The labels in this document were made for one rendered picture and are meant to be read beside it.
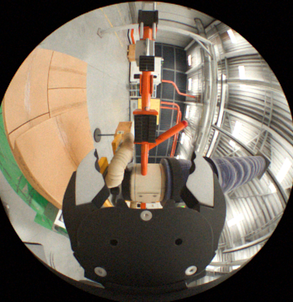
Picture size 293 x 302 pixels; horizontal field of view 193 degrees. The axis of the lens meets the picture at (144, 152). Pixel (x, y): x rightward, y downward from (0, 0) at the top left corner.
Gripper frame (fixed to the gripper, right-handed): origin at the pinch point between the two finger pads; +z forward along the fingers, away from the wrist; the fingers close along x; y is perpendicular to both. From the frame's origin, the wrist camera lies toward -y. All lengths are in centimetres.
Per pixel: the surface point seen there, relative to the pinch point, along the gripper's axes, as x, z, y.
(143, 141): -0.3, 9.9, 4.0
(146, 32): -0.2, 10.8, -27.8
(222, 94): 181, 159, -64
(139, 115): -1.3, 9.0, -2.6
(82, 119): -34.4, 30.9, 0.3
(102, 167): -11.0, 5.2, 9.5
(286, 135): 498, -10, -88
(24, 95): -75, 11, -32
